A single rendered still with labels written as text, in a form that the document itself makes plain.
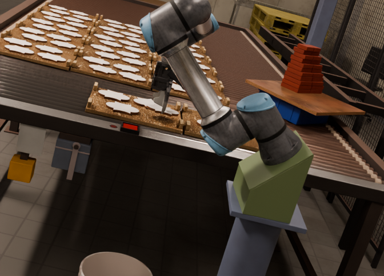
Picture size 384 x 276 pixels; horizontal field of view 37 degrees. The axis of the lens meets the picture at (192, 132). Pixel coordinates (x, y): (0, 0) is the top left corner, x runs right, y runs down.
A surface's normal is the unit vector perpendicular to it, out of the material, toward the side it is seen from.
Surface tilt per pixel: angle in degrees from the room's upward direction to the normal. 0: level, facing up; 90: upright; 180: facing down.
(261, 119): 88
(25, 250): 0
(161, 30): 83
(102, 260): 87
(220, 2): 90
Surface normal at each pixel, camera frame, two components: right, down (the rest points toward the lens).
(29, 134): 0.07, 0.32
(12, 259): 0.26, -0.92
